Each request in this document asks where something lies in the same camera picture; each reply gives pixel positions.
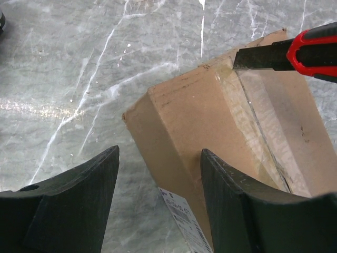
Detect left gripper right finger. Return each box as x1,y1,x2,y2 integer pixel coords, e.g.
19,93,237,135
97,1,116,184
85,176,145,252
201,149,336,252

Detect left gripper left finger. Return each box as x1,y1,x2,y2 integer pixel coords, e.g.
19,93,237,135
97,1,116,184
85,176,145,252
1,145,120,252

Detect brown cardboard express box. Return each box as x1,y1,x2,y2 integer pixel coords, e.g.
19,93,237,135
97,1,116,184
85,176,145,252
122,27,331,253

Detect red black utility knife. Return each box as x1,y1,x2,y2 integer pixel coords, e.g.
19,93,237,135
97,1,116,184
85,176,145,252
233,22,336,83

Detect black microphone silver head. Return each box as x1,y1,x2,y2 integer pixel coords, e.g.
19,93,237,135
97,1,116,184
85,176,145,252
0,10,6,34

